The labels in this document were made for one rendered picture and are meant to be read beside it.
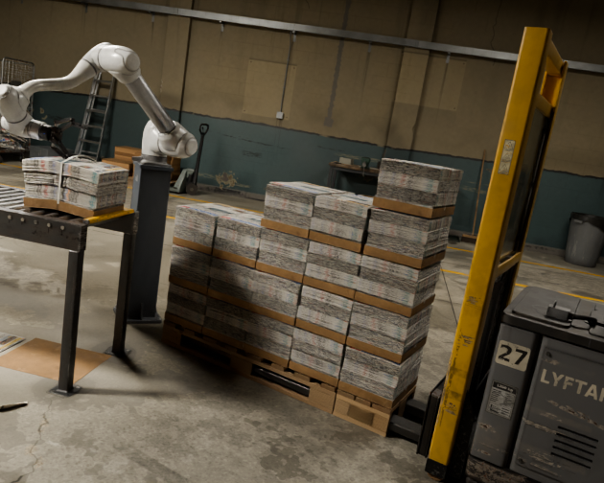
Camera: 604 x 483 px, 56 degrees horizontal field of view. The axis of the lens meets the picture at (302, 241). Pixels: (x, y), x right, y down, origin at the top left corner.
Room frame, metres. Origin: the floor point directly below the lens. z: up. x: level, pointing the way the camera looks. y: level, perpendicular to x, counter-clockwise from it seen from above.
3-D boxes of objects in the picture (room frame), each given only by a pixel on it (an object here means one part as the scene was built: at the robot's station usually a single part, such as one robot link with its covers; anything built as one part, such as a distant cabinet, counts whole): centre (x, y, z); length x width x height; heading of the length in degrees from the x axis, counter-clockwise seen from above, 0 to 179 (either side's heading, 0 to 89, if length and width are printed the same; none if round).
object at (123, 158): (9.42, 2.84, 0.28); 1.20 x 0.83 x 0.57; 81
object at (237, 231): (3.05, 0.13, 0.42); 1.17 x 0.39 x 0.83; 62
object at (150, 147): (3.50, 0.98, 1.17); 0.18 x 0.16 x 0.22; 57
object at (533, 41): (2.21, -0.73, 0.97); 0.09 x 0.09 x 1.75; 62
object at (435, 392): (2.54, -0.81, 0.20); 0.62 x 0.05 x 0.30; 152
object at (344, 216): (2.85, -0.24, 0.95); 0.38 x 0.29 x 0.23; 151
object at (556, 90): (2.79, -1.04, 0.97); 0.09 x 0.09 x 1.75; 62
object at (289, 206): (2.99, 0.01, 0.95); 0.38 x 0.29 x 0.23; 152
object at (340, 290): (3.05, 0.13, 0.40); 1.16 x 0.38 x 0.51; 62
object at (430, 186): (2.71, -0.51, 0.65); 0.39 x 0.30 x 1.29; 152
